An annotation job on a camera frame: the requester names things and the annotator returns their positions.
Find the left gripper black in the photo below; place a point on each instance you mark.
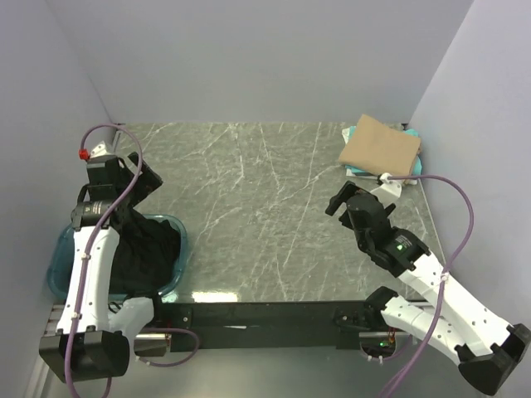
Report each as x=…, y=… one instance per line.
x=148, y=182

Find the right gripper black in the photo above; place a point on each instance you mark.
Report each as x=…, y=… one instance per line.
x=348, y=188

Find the black t shirt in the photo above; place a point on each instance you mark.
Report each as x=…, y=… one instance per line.
x=150, y=257

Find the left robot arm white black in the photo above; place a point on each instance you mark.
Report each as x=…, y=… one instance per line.
x=91, y=343

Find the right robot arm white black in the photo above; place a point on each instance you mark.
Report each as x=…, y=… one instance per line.
x=485, y=347

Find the folded tan t shirt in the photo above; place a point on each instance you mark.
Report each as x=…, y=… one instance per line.
x=376, y=148

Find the folded teal t shirt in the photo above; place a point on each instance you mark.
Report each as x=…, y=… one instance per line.
x=417, y=166

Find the blue transparent plastic bin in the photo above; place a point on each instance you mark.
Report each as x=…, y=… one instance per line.
x=58, y=275

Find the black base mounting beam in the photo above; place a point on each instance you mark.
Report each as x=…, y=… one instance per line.
x=339, y=324

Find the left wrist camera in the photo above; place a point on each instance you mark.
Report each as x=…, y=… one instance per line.
x=100, y=153

